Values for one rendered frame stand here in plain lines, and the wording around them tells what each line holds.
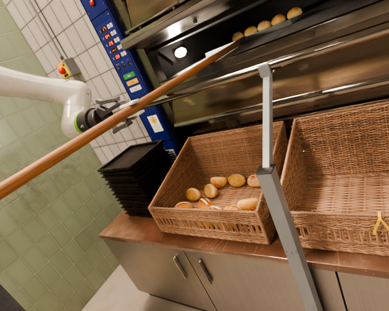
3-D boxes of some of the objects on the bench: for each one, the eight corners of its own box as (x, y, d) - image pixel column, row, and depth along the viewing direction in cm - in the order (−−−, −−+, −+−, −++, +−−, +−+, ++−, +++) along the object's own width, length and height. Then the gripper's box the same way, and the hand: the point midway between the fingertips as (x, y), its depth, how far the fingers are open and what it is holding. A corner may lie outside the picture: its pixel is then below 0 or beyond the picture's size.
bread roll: (242, 187, 130) (242, 174, 131) (226, 186, 138) (226, 173, 138) (249, 187, 134) (249, 174, 135) (233, 186, 141) (233, 173, 142)
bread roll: (229, 189, 140) (221, 186, 135) (213, 189, 146) (206, 186, 142) (230, 179, 141) (223, 176, 137) (215, 179, 148) (207, 176, 143)
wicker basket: (205, 175, 163) (188, 136, 153) (301, 170, 128) (285, 118, 118) (159, 233, 129) (132, 187, 119) (271, 247, 94) (246, 184, 84)
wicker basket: (307, 169, 127) (292, 116, 117) (476, 158, 93) (476, 82, 83) (282, 248, 92) (258, 182, 82) (538, 275, 58) (551, 170, 48)
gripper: (92, 95, 98) (134, 78, 84) (113, 134, 104) (157, 124, 90) (76, 103, 93) (118, 86, 78) (99, 143, 99) (142, 134, 84)
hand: (131, 108), depth 86 cm, fingers closed on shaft, 3 cm apart
